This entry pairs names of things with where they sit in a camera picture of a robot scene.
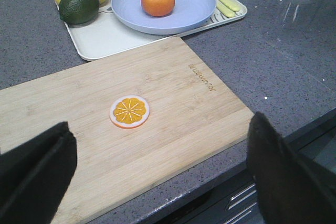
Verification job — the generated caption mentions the pale yellow knife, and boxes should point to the pale yellow knife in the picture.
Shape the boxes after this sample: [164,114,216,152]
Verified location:
[216,0,236,18]

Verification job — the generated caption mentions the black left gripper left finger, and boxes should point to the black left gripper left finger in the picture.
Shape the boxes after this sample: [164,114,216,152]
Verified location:
[1,122,77,223]

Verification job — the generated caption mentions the light blue plate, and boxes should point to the light blue plate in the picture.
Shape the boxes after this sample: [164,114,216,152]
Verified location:
[111,0,216,35]

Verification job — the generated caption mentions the white rectangular tray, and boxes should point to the white rectangular tray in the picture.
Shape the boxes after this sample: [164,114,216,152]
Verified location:
[65,0,247,61]

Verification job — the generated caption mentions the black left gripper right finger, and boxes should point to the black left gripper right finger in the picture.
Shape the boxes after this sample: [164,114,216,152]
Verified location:
[247,112,335,223]

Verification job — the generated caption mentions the dark green lime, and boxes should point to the dark green lime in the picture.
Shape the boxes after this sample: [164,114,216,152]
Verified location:
[59,0,99,25]

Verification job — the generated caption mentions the wooden cutting board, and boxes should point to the wooden cutting board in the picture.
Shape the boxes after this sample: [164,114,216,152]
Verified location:
[1,37,253,223]

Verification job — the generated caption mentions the orange slice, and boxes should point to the orange slice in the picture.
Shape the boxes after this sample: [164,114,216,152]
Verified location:
[109,95,150,129]

